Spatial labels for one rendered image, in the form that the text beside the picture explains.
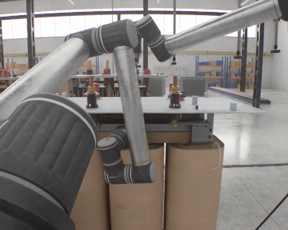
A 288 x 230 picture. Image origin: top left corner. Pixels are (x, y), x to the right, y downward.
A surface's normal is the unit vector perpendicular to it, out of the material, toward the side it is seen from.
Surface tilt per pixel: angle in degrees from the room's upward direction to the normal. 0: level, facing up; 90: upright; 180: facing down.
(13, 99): 44
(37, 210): 60
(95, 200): 90
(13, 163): 35
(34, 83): 49
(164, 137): 90
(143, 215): 90
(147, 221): 90
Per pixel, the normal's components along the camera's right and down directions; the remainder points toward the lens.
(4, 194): 0.41, -0.65
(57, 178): 0.82, -0.35
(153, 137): 0.00, 0.18
